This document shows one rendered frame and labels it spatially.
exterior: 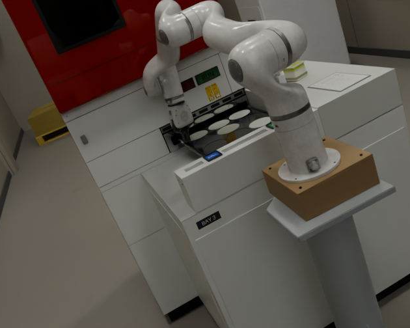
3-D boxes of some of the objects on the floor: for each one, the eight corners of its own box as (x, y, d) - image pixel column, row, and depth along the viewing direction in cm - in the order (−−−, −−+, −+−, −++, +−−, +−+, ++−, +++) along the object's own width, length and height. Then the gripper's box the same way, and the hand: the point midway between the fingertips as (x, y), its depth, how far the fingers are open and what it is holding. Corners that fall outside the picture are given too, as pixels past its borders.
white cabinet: (203, 308, 247) (140, 174, 218) (352, 221, 267) (313, 88, 238) (257, 391, 189) (181, 224, 159) (442, 273, 209) (406, 105, 179)
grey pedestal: (509, 422, 146) (469, 200, 116) (391, 500, 139) (316, 285, 109) (398, 326, 193) (349, 150, 163) (306, 381, 186) (237, 207, 156)
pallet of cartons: (39, 146, 733) (25, 121, 717) (41, 135, 811) (28, 110, 795) (113, 114, 750) (101, 88, 734) (109, 105, 829) (97, 81, 812)
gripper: (181, 96, 209) (192, 135, 214) (157, 107, 199) (169, 147, 204) (193, 95, 204) (204, 135, 209) (168, 105, 194) (181, 147, 199)
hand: (185, 136), depth 206 cm, fingers closed
